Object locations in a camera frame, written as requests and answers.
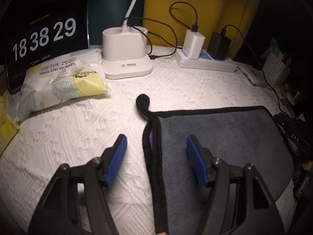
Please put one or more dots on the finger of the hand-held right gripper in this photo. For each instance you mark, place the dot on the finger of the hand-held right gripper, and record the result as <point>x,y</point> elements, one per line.
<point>281,119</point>

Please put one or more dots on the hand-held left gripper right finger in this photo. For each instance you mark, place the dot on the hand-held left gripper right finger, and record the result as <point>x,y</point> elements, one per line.
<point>196,161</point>

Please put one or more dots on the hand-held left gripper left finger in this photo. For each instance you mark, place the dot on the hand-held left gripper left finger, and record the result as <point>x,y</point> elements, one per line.
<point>117,160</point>

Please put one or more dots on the grey towel with black edge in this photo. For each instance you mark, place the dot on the grey towel with black edge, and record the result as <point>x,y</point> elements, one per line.
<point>232,137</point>

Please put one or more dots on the face towel pack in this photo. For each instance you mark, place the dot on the face towel pack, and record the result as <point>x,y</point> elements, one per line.
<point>63,83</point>

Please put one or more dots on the white textured table cloth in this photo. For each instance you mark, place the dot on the white textured table cloth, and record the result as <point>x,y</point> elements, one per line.
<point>97,117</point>

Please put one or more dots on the white perforated box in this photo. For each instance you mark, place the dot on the white perforated box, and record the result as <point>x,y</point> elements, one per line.
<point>275,69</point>

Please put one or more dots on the small flat white box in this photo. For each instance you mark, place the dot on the small flat white box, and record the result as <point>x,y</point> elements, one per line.
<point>251,74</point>

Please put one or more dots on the white power strip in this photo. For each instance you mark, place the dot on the white power strip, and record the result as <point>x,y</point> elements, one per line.
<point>207,62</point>

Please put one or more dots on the black charger plug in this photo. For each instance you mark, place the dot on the black charger plug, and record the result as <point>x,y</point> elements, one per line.
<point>219,45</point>

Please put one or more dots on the white desk lamp base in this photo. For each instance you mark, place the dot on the white desk lamp base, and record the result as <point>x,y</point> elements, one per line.
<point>123,53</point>

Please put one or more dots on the white charger plug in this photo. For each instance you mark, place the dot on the white charger plug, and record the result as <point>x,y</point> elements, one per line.
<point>194,44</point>

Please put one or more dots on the yellow cushion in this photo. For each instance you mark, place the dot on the yellow cushion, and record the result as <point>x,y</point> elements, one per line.
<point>195,2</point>

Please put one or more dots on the black tablet clock display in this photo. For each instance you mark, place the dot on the black tablet clock display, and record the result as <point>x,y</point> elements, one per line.
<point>44,12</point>

